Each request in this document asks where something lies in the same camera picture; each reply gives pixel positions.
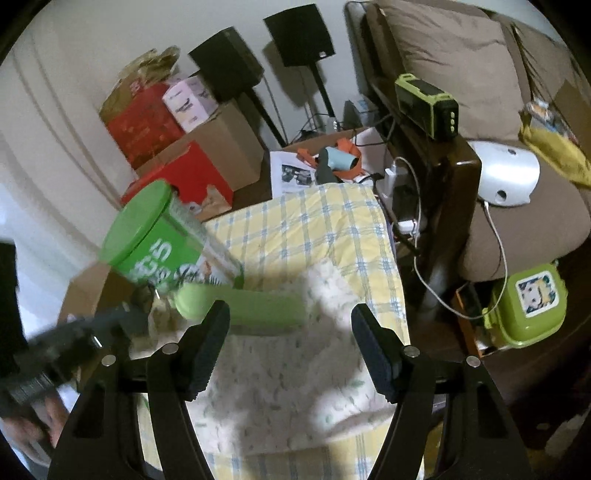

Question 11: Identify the green pencil case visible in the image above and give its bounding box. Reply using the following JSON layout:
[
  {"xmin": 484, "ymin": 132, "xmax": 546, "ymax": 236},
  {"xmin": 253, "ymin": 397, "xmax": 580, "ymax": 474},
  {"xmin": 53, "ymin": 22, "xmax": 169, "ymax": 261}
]
[{"xmin": 171, "ymin": 283, "xmax": 308, "ymax": 336}]

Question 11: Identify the white floral cloth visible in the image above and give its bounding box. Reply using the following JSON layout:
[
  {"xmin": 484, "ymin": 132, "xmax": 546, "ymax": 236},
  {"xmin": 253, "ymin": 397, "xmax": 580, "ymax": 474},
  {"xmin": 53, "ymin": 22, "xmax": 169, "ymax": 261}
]
[{"xmin": 187, "ymin": 260, "xmax": 394, "ymax": 456}]

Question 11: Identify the person's hand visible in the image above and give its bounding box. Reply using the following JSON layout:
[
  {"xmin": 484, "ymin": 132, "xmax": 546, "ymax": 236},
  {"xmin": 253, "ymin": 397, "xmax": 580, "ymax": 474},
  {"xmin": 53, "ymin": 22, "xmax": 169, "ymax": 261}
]
[{"xmin": 1, "ymin": 391, "xmax": 69, "ymax": 463}]

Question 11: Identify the brown cardboard tray box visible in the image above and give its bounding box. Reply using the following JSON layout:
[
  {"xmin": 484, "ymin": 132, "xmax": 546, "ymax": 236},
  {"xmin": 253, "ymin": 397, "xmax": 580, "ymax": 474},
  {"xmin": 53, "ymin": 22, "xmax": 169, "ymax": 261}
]
[{"xmin": 57, "ymin": 263, "xmax": 135, "ymax": 325}]

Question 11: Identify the green lidded snack canister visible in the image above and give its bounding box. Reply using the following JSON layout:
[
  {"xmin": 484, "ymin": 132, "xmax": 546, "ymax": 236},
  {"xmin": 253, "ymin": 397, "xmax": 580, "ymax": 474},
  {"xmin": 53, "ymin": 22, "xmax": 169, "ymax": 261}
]
[{"xmin": 99, "ymin": 180, "xmax": 245, "ymax": 292}]

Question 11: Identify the green lunch box with sticker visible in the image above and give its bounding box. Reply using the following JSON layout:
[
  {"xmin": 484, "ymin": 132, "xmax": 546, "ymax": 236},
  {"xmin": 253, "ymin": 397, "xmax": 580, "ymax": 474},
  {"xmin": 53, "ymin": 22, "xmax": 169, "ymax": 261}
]
[{"xmin": 482, "ymin": 263, "xmax": 568, "ymax": 350}]

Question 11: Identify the red collection gift box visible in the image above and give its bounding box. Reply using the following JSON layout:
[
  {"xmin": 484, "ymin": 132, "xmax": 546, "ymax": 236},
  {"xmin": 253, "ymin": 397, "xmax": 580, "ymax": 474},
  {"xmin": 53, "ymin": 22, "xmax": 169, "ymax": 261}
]
[{"xmin": 121, "ymin": 141, "xmax": 233, "ymax": 221}]

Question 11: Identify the white curtain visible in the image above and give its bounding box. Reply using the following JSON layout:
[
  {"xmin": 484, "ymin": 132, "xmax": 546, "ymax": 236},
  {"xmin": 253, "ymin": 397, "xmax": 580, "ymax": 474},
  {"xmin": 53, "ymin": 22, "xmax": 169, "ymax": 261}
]
[{"xmin": 0, "ymin": 45, "xmax": 126, "ymax": 333}]

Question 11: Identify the yellow plaid tablecloth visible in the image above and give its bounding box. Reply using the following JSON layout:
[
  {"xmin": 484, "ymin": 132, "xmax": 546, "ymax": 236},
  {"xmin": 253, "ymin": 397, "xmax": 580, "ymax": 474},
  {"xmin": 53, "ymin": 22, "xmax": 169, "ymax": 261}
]
[{"xmin": 204, "ymin": 185, "xmax": 410, "ymax": 479}]

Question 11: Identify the printed paper sheet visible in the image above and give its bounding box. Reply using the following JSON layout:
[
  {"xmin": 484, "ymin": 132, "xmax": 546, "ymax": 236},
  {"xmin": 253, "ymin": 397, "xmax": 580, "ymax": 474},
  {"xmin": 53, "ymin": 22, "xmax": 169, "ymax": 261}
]
[{"xmin": 270, "ymin": 151, "xmax": 317, "ymax": 199}]

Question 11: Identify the large brown cardboard box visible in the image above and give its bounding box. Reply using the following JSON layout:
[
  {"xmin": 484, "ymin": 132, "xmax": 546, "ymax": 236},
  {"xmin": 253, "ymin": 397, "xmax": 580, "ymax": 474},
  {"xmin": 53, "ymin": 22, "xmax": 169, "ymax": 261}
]
[{"xmin": 136, "ymin": 101, "xmax": 264, "ymax": 191}]

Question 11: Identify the red gift bag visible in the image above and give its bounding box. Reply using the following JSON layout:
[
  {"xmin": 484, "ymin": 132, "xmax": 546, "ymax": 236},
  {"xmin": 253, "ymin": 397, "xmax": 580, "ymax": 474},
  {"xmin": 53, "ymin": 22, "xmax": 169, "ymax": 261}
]
[{"xmin": 99, "ymin": 46, "xmax": 183, "ymax": 169}]

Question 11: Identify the white dome device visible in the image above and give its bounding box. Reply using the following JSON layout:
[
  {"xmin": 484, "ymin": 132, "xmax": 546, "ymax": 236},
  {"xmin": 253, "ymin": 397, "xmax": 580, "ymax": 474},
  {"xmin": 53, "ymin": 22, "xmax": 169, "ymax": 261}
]
[{"xmin": 469, "ymin": 140, "xmax": 541, "ymax": 208}]

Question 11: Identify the light blue hair dryer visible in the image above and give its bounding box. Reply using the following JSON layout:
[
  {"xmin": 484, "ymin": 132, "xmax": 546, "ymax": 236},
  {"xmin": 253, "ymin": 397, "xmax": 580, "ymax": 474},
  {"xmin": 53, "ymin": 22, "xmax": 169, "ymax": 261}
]
[{"xmin": 315, "ymin": 147, "xmax": 362, "ymax": 184}]

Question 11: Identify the white pink small box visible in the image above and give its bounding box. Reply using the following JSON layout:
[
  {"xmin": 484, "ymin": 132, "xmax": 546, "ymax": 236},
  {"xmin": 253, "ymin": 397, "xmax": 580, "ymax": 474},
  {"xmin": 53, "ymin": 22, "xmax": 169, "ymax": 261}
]
[{"xmin": 162, "ymin": 75, "xmax": 218, "ymax": 133}]

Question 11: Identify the yellow cloth bag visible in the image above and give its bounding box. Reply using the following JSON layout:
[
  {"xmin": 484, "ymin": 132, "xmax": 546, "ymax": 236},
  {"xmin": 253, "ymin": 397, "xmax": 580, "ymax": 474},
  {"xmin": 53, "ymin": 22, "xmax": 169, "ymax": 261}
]
[{"xmin": 519, "ymin": 112, "xmax": 591, "ymax": 189}]

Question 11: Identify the black speaker on stand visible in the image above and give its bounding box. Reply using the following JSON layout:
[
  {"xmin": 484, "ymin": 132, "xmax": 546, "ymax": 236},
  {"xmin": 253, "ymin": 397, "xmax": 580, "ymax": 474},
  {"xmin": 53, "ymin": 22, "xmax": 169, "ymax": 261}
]
[
  {"xmin": 188, "ymin": 27, "xmax": 287, "ymax": 147},
  {"xmin": 263, "ymin": 4, "xmax": 335, "ymax": 118}
]

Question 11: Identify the green black portable radio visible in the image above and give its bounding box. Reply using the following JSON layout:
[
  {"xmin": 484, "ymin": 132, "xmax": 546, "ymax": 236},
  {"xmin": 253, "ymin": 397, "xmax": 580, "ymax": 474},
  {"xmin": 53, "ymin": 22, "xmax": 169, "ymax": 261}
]
[{"xmin": 394, "ymin": 73, "xmax": 459, "ymax": 142}]

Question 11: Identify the brown sofa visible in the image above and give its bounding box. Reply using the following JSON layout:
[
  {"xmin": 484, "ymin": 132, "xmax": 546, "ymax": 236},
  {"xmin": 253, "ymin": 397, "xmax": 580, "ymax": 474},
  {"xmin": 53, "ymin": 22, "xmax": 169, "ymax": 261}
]
[{"xmin": 345, "ymin": 0, "xmax": 591, "ymax": 283}]

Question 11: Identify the tan sofa cushion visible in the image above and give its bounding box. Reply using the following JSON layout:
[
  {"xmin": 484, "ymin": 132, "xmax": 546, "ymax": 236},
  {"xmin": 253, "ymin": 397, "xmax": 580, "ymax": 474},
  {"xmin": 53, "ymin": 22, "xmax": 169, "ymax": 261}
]
[{"xmin": 378, "ymin": 1, "xmax": 524, "ymax": 142}]

